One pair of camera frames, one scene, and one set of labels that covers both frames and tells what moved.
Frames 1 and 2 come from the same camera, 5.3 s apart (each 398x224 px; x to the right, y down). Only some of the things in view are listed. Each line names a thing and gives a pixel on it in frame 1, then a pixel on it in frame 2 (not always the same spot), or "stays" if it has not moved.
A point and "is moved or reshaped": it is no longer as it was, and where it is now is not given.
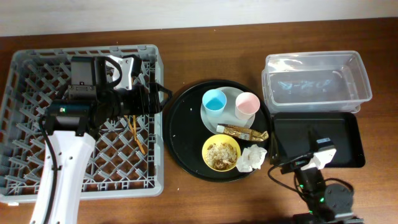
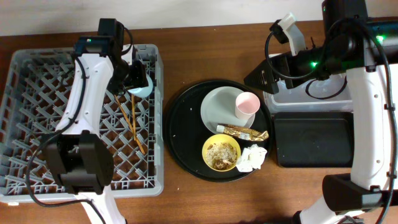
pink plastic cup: (246, 106) stays
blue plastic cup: (213, 103) is moved or reshaped
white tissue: (252, 158) stays
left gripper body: (154, 98) → (138, 75)
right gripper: (310, 158) → (280, 74)
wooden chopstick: (136, 139) stays
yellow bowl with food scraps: (221, 152) stays
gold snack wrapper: (242, 132) stays
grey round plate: (229, 116) stays
